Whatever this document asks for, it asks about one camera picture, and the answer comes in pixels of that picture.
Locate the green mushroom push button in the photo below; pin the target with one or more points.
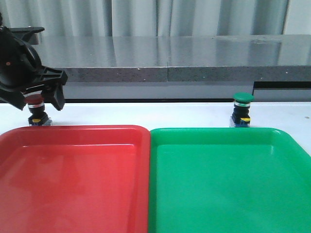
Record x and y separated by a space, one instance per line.
240 116

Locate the grey stone counter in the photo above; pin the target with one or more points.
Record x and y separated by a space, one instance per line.
181 68

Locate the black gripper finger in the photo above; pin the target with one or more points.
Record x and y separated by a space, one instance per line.
13 95
54 94

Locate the red mushroom push button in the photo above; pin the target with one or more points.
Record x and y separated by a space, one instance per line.
36 107

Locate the green plastic tray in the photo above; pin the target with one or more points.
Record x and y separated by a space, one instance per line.
228 180

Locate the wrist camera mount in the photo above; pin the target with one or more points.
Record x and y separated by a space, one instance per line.
32 35

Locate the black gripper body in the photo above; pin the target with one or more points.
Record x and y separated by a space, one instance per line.
20 64

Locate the red plastic tray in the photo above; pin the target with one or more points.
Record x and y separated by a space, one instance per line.
74 179

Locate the grey pleated curtain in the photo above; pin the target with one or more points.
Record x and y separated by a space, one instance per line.
147 17

